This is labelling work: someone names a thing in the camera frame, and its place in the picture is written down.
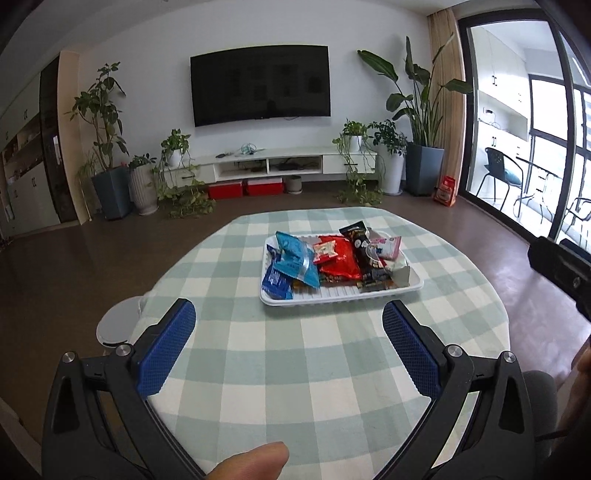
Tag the beige curtain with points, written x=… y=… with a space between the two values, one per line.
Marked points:
x=450 y=115

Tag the white round stool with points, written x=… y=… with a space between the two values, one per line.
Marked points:
x=117 y=323

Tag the grey fabric chair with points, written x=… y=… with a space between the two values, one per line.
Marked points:
x=540 y=406

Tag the large red snack packet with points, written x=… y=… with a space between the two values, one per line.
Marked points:
x=341 y=263

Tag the bushy plant in tall white pot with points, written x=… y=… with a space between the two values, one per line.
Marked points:
x=392 y=170

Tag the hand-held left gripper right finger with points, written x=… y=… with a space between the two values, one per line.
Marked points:
x=411 y=353

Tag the person's right forearm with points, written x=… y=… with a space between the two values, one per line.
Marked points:
x=577 y=392

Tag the black set-top box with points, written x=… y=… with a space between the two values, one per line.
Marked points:
x=295 y=165

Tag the black wall television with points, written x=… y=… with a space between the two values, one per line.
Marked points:
x=261 y=85

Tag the red paper bag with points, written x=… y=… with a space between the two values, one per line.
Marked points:
x=445 y=191

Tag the black balcony chair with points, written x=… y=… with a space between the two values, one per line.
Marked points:
x=577 y=210

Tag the light blue snack packet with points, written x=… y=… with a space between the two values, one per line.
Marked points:
x=295 y=258

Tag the large-leaf plant in grey-blue pot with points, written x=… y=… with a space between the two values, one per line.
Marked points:
x=425 y=170

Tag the small red white packet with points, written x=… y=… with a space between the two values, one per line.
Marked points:
x=325 y=249

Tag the black snack packet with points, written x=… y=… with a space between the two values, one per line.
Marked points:
x=355 y=233

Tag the grey empty flower pot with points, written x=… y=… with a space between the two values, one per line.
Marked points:
x=293 y=184

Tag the plant in ribbed white pot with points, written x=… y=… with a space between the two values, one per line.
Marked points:
x=143 y=189

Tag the dark blue cake packet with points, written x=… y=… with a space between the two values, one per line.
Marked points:
x=276 y=281

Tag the red storage box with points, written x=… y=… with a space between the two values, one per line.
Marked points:
x=264 y=187
x=225 y=190

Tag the dark wooden wall panel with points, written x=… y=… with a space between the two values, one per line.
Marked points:
x=57 y=175

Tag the black chair with teal cushion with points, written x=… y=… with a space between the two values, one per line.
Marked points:
x=498 y=166

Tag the white television cabinet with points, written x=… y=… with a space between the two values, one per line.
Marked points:
x=337 y=161

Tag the white plastic tray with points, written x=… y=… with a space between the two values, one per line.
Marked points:
x=341 y=295

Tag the black balcony table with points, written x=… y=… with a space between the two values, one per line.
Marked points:
x=538 y=173

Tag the pink cartoon snack packet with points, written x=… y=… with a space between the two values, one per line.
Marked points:
x=388 y=244

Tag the white snack packet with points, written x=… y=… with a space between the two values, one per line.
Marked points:
x=399 y=272

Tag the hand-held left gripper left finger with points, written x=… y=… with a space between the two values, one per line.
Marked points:
x=168 y=350

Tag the tall plant in blue pot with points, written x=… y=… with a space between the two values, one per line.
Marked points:
x=111 y=194

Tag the white wall cabinet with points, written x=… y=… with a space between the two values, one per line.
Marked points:
x=27 y=194

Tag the trailing pothos in white pot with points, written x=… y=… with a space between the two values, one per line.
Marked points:
x=354 y=142
x=174 y=157

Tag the black sliding door frame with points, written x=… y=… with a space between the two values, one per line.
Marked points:
x=464 y=115

